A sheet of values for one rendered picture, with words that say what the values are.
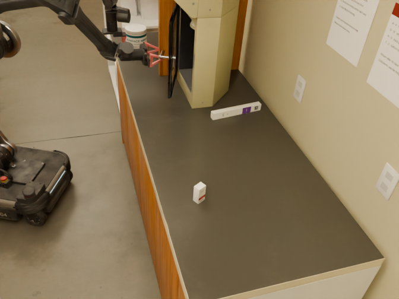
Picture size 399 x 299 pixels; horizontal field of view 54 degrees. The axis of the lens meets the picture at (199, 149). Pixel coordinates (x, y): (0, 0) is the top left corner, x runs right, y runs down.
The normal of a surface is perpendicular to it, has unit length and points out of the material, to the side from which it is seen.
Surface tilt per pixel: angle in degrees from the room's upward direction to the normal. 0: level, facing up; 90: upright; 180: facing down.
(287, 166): 0
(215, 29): 90
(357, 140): 90
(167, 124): 0
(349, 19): 90
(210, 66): 90
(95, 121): 0
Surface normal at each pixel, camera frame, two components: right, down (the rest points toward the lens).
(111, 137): 0.06, -0.78
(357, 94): -0.96, 0.13
